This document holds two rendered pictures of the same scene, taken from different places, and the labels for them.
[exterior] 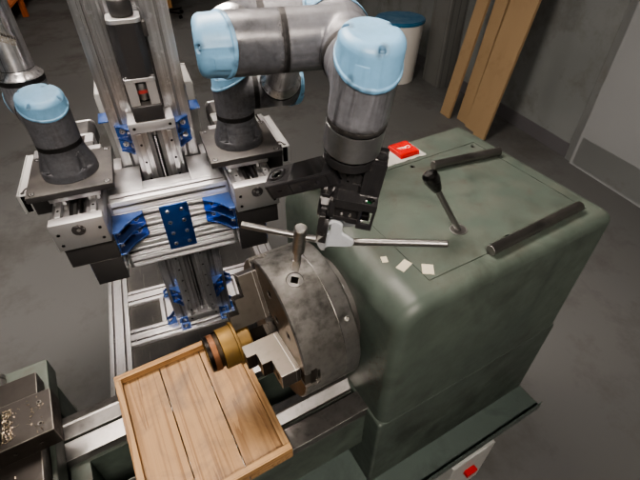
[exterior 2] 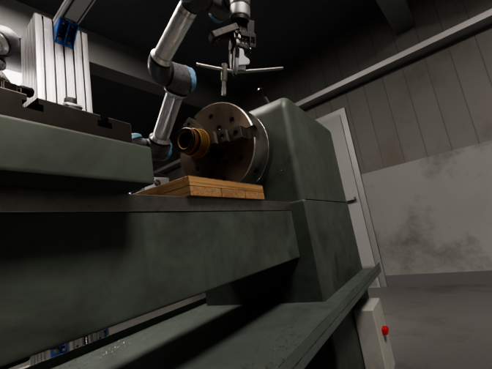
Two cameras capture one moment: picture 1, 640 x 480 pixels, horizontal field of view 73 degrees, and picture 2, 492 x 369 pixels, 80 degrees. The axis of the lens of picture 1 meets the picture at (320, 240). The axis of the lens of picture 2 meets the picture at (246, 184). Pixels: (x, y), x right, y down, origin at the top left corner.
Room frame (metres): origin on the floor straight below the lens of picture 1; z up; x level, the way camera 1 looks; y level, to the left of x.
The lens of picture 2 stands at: (-0.29, 0.50, 0.76)
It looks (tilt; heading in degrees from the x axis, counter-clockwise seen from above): 10 degrees up; 330
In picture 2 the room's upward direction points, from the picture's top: 9 degrees counter-clockwise
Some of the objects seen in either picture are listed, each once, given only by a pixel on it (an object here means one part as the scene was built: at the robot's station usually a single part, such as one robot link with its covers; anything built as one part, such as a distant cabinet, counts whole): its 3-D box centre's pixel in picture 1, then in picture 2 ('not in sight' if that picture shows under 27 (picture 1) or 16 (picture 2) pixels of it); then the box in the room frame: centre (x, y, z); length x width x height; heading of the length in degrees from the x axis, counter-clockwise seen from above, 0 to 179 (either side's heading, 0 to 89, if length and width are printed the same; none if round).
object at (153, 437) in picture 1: (198, 414); (179, 204); (0.48, 0.28, 0.88); 0.36 x 0.30 x 0.04; 29
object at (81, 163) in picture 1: (64, 154); not in sight; (1.08, 0.72, 1.21); 0.15 x 0.15 x 0.10
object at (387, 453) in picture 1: (398, 385); (297, 311); (0.82, -0.28, 0.43); 0.60 x 0.48 x 0.86; 119
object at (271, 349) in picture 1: (279, 362); (231, 137); (0.49, 0.08, 1.09); 0.12 x 0.11 x 0.05; 29
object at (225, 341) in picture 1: (229, 346); (195, 143); (0.53, 0.19, 1.08); 0.09 x 0.09 x 0.09; 29
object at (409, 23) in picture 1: (396, 49); not in sight; (4.87, -0.83, 0.31); 0.52 x 0.51 x 0.63; 111
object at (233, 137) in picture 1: (237, 125); not in sight; (1.26, 0.26, 1.21); 0.15 x 0.15 x 0.10
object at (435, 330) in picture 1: (428, 256); (271, 170); (0.82, -0.28, 1.06); 0.59 x 0.48 x 0.39; 119
